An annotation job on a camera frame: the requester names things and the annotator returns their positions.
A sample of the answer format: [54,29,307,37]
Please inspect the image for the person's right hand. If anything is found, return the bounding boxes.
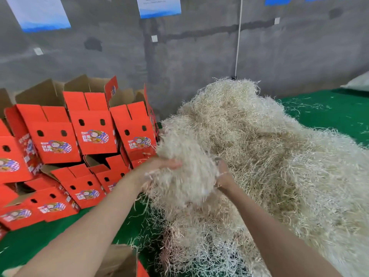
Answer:
[214,160,240,194]

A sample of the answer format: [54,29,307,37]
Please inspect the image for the person's left hand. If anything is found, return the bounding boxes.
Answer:
[124,157,184,194]

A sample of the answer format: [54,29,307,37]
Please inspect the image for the pile of wood wool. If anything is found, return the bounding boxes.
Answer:
[144,78,369,277]

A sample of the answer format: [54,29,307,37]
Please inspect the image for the person's left forearm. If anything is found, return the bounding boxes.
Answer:
[14,179,151,277]

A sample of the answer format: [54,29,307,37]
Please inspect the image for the person's right forearm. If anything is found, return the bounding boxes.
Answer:
[222,184,344,277]

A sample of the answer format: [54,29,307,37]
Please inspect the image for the white pole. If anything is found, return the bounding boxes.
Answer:
[232,0,244,80]

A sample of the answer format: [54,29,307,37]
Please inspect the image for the white sack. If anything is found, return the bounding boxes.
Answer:
[340,71,369,93]

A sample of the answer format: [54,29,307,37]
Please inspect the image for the white blue wall poster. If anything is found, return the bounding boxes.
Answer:
[136,0,182,20]
[5,0,72,33]

